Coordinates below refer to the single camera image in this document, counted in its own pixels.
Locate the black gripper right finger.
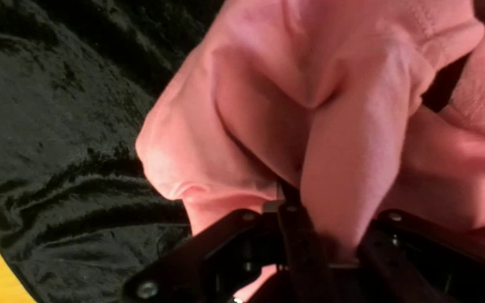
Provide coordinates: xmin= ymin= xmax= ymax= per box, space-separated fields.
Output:
xmin=353 ymin=209 xmax=485 ymax=303

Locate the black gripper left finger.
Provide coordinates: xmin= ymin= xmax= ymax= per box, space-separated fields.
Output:
xmin=121 ymin=181 xmax=339 ymax=303

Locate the pink cloth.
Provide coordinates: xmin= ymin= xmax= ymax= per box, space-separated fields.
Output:
xmin=132 ymin=0 xmax=485 ymax=303

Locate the black velvet tablecloth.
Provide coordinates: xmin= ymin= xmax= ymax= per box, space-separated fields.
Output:
xmin=0 ymin=0 xmax=227 ymax=303

